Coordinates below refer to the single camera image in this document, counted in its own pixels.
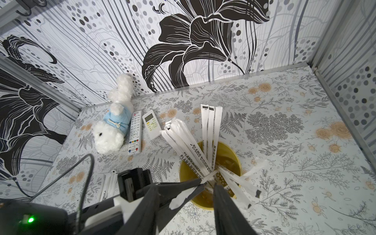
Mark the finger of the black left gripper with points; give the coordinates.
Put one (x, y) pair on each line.
(167, 192)

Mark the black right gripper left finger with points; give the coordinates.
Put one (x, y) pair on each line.
(140, 216)

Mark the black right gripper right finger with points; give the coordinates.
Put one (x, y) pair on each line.
(228, 219)

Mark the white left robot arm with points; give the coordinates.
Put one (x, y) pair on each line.
(27, 218)

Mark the white remote control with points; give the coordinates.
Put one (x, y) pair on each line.
(135, 135)

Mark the white remote with screen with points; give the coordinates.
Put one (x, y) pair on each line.
(152, 125)

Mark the white teddy bear blue shirt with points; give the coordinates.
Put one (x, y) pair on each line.
(109, 133)

